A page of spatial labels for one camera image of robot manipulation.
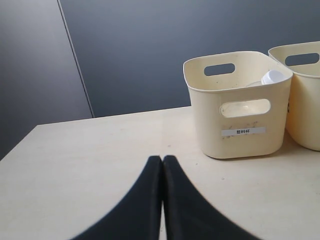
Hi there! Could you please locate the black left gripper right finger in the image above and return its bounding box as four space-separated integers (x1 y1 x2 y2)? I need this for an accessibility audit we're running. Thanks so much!
162 155 258 240

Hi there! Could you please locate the cream plastic bin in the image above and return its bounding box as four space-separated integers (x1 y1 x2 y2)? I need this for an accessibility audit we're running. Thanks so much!
183 51 293 159
268 41 320 151

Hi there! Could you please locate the clear plastic bottle white cap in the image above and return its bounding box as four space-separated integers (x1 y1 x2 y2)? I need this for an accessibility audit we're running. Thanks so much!
219 70 287 118

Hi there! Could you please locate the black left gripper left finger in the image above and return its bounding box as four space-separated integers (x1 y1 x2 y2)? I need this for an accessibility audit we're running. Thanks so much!
73 155 163 240

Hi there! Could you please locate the left cream plastic bin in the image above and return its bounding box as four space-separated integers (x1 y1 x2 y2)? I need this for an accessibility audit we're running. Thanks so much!
183 51 293 159

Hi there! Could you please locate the middle cream plastic bin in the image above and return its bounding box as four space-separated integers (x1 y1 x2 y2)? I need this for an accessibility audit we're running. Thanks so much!
268 41 320 151

